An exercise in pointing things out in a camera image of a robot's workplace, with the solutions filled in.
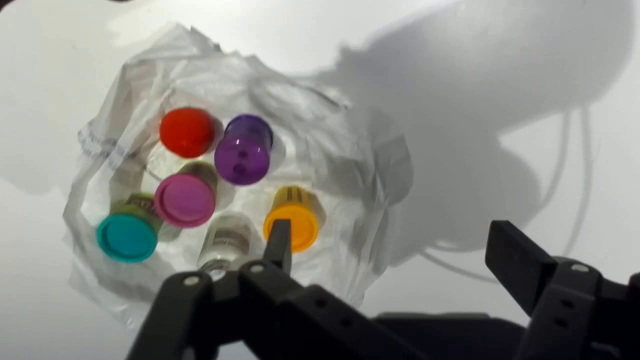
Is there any white pill bottle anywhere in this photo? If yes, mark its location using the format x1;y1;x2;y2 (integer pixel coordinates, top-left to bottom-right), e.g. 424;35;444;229
199;212;260;280

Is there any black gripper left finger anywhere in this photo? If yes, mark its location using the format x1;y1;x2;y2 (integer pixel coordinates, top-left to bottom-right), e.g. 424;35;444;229
126;220;371;360

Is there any magenta lid playdough tub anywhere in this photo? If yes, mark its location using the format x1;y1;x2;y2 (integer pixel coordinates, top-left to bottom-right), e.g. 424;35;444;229
154;162;219;228

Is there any teal lid playdough tub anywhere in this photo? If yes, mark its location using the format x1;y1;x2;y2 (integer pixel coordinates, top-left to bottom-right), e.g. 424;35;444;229
97;192;163;263

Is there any purple playdough tub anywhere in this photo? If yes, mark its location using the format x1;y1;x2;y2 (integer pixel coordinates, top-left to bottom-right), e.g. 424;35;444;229
214;114;274;185

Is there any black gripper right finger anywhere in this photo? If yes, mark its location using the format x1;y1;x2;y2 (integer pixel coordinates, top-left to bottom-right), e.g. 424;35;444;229
484;220;640;360

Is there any white plastic bag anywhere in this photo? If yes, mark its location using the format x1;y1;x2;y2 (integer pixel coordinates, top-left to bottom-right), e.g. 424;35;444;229
65;23;413;317

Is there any orange lid playdough tub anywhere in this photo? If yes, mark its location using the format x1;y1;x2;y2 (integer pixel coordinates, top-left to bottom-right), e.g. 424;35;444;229
262;185;325;253

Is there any small red lid container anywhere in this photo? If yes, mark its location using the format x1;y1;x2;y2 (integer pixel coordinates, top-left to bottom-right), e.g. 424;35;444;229
161;106;219;157

